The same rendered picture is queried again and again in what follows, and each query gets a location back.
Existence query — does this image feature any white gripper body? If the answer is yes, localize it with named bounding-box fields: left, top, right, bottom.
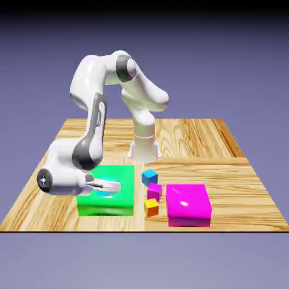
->
left=86, top=178, right=121, bottom=194

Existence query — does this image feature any small cyan cube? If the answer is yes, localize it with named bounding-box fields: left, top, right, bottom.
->
left=95, top=177, right=117, bottom=198

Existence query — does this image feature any small blue cube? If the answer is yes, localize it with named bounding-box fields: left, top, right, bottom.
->
left=141, top=169, right=159, bottom=186

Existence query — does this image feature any small magenta cube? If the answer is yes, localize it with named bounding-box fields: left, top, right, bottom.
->
left=147, top=182, right=163, bottom=202

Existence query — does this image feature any small orange cube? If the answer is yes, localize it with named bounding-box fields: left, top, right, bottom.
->
left=143, top=198, right=160, bottom=217

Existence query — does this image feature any large green box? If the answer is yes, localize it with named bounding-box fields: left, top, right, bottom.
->
left=76, top=165, right=135, bottom=217

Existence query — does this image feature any large magenta box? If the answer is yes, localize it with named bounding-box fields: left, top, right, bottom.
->
left=166, top=183, right=213, bottom=227

